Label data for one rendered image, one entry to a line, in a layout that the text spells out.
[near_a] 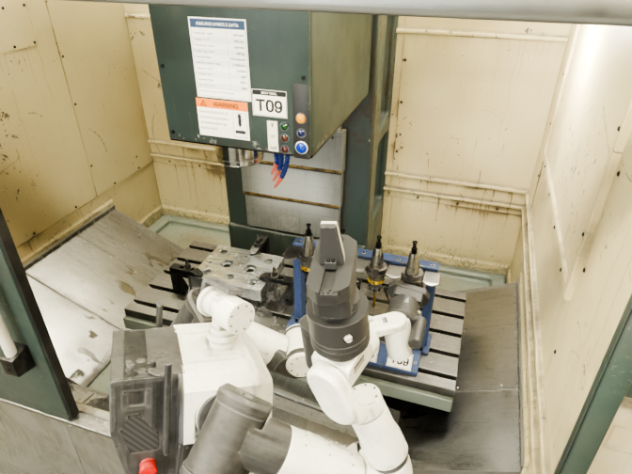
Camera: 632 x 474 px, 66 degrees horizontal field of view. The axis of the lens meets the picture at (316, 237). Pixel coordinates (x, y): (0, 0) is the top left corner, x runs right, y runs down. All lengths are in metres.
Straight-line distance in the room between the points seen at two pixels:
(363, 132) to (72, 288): 1.41
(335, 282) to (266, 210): 1.68
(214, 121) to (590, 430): 1.13
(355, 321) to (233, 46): 0.86
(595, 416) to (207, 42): 1.18
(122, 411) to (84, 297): 1.42
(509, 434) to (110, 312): 1.63
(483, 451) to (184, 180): 2.11
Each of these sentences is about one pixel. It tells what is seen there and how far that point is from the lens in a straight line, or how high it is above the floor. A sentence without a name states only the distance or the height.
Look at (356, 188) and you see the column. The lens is 2.10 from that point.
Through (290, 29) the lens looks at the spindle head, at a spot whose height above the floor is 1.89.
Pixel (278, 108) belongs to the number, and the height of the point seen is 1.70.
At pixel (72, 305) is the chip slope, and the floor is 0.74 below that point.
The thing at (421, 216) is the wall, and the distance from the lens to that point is 2.51.
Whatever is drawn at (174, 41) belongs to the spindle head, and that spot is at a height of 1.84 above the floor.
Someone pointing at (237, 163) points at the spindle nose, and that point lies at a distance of 1.60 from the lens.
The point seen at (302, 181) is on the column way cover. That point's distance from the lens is 2.12.
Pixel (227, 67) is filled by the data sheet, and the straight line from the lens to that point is 1.36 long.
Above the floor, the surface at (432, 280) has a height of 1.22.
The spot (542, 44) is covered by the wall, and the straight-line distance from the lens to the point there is 2.23.
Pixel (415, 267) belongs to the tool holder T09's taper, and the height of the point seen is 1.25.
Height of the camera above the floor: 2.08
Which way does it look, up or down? 32 degrees down
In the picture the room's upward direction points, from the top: straight up
